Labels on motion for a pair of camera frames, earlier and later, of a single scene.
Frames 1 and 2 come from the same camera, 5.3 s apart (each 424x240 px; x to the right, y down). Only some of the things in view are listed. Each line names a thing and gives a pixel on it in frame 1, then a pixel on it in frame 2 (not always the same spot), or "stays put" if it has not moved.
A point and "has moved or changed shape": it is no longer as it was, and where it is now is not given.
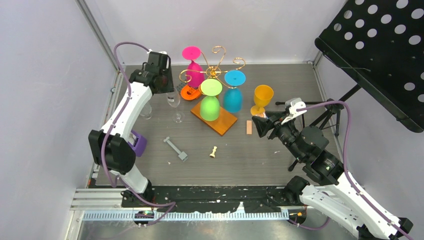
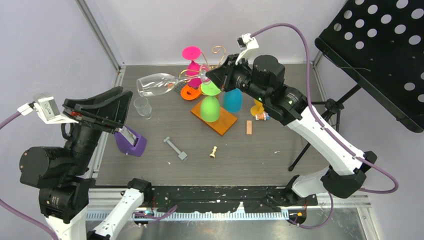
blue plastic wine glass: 233,98 stays put
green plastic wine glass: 210,109 stays put
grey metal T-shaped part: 182,155 stays put
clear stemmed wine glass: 173,99 has moved or changed shape
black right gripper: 263,124 to 222,77
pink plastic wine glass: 194,79 stays put
